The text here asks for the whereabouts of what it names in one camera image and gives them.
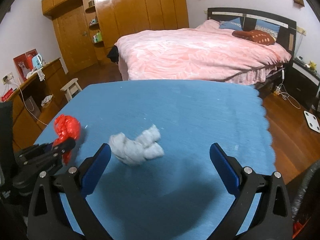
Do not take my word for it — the red plastic bag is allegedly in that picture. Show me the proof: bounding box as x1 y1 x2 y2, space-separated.
52 114 82 166

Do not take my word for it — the black lined trash bin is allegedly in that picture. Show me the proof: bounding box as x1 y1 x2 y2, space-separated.
291 160 319 226

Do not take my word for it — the wooden side desk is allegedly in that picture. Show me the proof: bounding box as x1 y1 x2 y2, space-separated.
8 59 69 152

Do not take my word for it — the small white stool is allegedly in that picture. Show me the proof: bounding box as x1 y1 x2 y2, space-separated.
60 78 82 102

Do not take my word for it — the grey crumpled tissue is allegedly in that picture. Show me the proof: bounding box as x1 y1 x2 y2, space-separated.
108 125 164 166

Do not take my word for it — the light blue kettle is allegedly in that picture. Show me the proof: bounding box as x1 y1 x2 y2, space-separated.
31 54 43 69

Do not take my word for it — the white bathroom scale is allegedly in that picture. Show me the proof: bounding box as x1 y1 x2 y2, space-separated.
304 111 320 133

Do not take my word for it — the wooden wardrobe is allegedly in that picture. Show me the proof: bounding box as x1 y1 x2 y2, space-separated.
42 0 189 74

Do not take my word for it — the dark nightstand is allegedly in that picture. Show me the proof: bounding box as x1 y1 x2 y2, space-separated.
284 59 319 110

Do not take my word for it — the yellow plush toy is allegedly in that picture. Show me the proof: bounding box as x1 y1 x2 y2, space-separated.
308 61 317 71

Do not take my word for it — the pink duvet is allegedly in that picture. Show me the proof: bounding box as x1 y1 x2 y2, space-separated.
117 19 292 86

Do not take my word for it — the brown dotted pillow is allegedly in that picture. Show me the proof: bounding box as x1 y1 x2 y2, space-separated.
232 30 276 46

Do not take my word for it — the right blue pillow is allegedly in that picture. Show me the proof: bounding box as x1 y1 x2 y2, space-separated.
255 20 280 39

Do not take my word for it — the blue pillow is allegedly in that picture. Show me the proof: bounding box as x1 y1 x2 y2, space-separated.
219 17 242 31
255 20 280 39

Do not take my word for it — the left blue pillow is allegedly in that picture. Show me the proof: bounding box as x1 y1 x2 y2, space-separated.
219 17 242 31

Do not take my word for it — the red picture frame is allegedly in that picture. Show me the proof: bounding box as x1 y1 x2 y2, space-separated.
13 49 37 82

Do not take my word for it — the white power strip cable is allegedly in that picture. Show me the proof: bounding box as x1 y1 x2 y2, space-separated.
273 68 302 110

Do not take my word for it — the bed with dark frame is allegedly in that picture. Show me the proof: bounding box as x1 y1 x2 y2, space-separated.
116 7 297 91

